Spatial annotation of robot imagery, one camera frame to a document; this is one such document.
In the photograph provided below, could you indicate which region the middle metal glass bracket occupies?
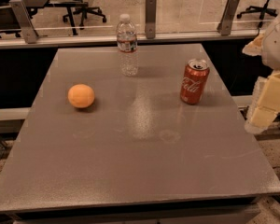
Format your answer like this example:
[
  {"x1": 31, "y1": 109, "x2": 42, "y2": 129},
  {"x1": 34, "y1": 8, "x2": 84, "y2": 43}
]
[{"x1": 145, "y1": 0, "x2": 157, "y2": 39}]

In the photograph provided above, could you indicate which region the metal glass bracket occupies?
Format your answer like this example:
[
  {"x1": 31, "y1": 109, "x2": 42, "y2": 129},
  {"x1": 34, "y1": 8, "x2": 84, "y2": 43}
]
[
  {"x1": 217, "y1": 0, "x2": 240, "y2": 35},
  {"x1": 145, "y1": 0, "x2": 157, "y2": 39},
  {"x1": 9, "y1": 0, "x2": 38, "y2": 44}
]

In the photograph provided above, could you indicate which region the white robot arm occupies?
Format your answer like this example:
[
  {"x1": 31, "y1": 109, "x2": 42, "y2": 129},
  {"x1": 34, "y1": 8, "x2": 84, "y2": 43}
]
[{"x1": 243, "y1": 12, "x2": 280, "y2": 134}]

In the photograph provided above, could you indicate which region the dark background desk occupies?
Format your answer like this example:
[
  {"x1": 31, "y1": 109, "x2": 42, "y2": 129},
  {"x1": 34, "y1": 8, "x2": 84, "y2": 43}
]
[{"x1": 0, "y1": 0, "x2": 111, "y2": 37}]

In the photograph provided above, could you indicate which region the left metal glass bracket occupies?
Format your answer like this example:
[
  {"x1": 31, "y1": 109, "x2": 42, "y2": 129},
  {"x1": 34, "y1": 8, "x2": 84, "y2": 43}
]
[{"x1": 9, "y1": 0, "x2": 38, "y2": 44}]

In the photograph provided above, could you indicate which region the orange fruit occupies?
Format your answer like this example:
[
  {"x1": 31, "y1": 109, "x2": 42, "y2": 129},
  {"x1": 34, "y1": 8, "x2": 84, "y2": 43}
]
[{"x1": 67, "y1": 84, "x2": 95, "y2": 108}]

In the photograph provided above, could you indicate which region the glass barrier panel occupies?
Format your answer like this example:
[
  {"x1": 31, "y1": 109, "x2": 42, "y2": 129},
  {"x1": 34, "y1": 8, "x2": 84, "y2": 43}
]
[{"x1": 0, "y1": 0, "x2": 280, "y2": 46}]

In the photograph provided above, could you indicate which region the clear plastic water bottle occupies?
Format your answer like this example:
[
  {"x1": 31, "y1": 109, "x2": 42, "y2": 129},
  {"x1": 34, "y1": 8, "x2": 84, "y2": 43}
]
[{"x1": 117, "y1": 14, "x2": 138, "y2": 77}]

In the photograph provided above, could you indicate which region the black office chair left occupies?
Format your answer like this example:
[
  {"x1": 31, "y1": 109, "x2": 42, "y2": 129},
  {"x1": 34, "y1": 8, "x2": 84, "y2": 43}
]
[{"x1": 73, "y1": 0, "x2": 107, "y2": 27}]

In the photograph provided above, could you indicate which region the right metal glass bracket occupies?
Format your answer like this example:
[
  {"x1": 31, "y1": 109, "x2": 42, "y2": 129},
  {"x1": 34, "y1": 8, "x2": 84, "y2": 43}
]
[{"x1": 217, "y1": 0, "x2": 240, "y2": 35}]

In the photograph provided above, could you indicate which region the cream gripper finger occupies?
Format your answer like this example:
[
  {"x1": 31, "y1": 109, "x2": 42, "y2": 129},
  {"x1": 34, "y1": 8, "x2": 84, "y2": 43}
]
[
  {"x1": 245, "y1": 71, "x2": 280, "y2": 134},
  {"x1": 242, "y1": 34, "x2": 264, "y2": 56}
]

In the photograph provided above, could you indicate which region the red Coca-Cola can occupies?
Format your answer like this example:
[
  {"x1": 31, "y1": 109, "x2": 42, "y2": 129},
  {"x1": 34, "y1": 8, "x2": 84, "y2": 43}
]
[{"x1": 180, "y1": 59, "x2": 210, "y2": 105}]

